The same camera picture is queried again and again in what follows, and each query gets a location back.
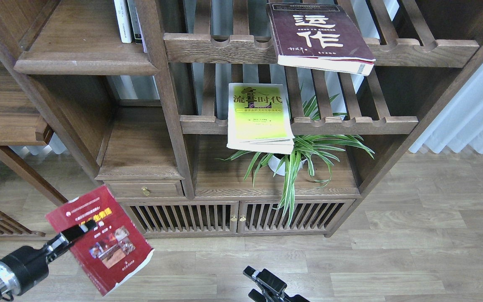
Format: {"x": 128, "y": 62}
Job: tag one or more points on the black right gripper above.
{"x": 272, "y": 288}

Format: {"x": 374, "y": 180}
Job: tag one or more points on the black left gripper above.
{"x": 26, "y": 266}

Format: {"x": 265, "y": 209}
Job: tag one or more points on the red book with photos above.
{"x": 115, "y": 250}

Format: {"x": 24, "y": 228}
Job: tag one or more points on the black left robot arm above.
{"x": 26, "y": 266}

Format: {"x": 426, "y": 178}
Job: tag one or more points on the brass drawer knob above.
{"x": 145, "y": 191}

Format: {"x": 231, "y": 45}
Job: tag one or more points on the white plant pot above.
{"x": 280, "y": 169}

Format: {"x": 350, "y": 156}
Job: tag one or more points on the green spider plant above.
{"x": 313, "y": 147}

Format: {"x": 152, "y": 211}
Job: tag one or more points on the yellow-green book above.
{"x": 259, "y": 119}

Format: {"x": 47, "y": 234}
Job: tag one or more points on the dark wooden bookshelf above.
{"x": 135, "y": 119}

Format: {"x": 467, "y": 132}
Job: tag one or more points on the pale purple upright book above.
{"x": 141, "y": 29}

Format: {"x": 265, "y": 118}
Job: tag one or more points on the white upright book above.
{"x": 123, "y": 20}

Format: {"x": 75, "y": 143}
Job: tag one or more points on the dark upright book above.
{"x": 134, "y": 21}

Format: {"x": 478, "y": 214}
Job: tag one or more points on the maroon book white characters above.
{"x": 317, "y": 36}

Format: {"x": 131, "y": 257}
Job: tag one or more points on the white curtain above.
{"x": 459, "y": 126}

